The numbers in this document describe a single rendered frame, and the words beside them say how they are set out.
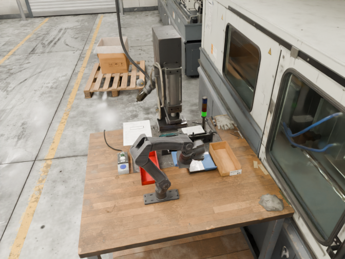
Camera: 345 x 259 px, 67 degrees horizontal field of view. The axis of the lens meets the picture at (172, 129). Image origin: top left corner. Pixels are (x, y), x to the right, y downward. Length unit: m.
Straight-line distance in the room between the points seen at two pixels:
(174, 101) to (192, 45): 3.20
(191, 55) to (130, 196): 3.55
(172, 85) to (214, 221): 0.78
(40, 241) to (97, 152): 1.11
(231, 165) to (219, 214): 0.38
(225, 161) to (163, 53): 0.79
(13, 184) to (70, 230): 0.98
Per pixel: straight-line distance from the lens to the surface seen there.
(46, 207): 2.95
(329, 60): 1.27
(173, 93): 1.55
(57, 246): 2.63
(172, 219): 1.45
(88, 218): 1.53
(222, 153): 1.81
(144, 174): 1.67
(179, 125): 1.66
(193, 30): 4.65
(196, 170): 1.65
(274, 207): 1.55
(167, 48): 1.53
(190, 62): 4.81
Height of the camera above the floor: 2.08
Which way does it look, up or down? 36 degrees down
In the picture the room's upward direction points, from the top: 2 degrees counter-clockwise
